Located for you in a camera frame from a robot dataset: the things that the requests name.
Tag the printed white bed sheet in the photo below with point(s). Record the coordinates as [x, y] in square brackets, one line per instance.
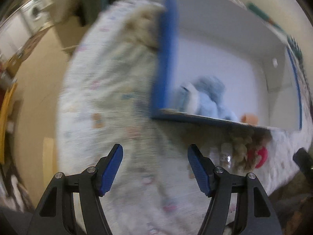
[117, 117]

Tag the blue and white cardboard box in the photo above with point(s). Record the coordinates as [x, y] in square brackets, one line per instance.
[220, 61]

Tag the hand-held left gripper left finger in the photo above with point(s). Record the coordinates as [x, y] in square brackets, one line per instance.
[111, 169]

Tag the orange plush toy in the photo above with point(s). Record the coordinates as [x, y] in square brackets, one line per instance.
[249, 119]

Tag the light blue plush toy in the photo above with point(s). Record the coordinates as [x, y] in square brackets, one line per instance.
[207, 98]

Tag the fluffy beige plush toy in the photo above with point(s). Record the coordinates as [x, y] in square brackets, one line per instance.
[144, 27]

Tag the yellow board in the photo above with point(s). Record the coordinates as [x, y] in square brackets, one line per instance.
[5, 117]

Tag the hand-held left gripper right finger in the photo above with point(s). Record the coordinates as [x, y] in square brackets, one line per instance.
[198, 169]

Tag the white washing machine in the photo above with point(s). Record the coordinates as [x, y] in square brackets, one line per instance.
[34, 12]

